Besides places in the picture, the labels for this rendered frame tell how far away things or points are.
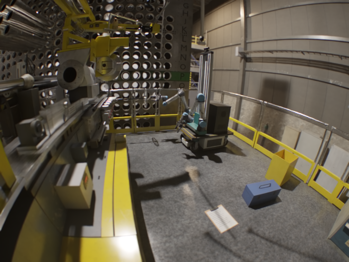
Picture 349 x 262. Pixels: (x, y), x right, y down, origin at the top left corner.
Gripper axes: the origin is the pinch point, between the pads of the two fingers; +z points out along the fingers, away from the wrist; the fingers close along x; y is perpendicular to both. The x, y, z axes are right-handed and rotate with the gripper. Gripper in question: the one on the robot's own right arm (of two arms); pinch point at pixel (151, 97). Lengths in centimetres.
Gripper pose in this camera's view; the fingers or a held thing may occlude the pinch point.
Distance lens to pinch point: 287.7
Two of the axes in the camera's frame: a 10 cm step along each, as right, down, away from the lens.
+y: -2.2, 5.4, 8.1
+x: -2.3, -8.4, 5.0
